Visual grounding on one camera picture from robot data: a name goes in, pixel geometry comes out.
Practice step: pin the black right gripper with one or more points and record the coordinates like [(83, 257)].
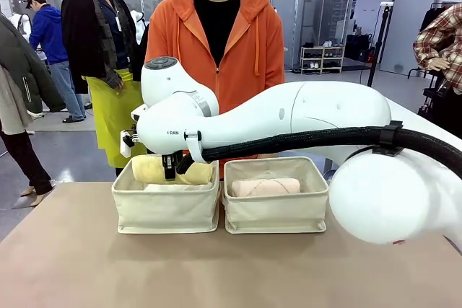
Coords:
[(169, 161)]

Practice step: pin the white towel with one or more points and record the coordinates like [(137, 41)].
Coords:
[(162, 188)]

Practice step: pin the yellow towel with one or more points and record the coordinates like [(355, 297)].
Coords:
[(148, 171)]

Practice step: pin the pink towel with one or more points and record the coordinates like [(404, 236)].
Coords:
[(263, 187)]

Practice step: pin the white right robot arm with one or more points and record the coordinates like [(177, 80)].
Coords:
[(288, 117)]

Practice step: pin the cream fabric basket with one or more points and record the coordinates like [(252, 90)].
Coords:
[(166, 210), (274, 214)]

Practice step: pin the person in orange hoodie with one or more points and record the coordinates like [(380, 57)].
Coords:
[(238, 55)]

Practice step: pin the person in blue hoodie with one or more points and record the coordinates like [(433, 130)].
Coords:
[(48, 37)]

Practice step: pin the wooden shoe rack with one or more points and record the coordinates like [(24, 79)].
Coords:
[(323, 57)]

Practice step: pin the black bag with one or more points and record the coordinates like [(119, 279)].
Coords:
[(357, 46)]

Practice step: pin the black stand pole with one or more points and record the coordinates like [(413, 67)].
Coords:
[(377, 48)]

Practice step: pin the white side table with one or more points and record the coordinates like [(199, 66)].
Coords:
[(426, 120)]

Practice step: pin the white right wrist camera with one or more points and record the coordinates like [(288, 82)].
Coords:
[(126, 144)]

